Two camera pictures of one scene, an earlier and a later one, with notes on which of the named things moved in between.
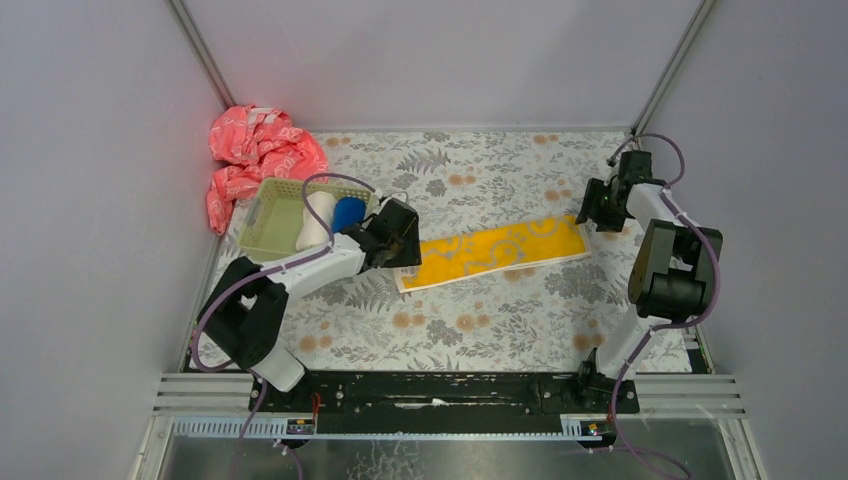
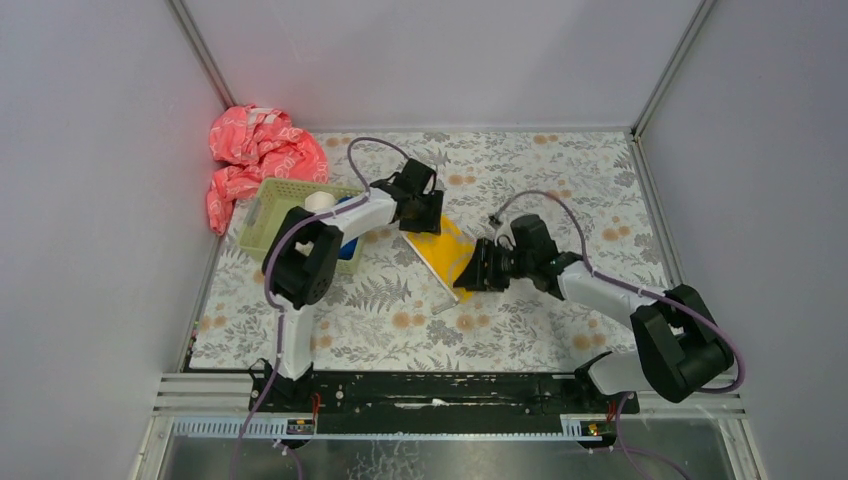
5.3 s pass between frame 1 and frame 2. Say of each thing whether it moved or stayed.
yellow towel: moved
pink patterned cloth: stayed
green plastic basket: stayed
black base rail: stayed
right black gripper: moved
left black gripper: moved
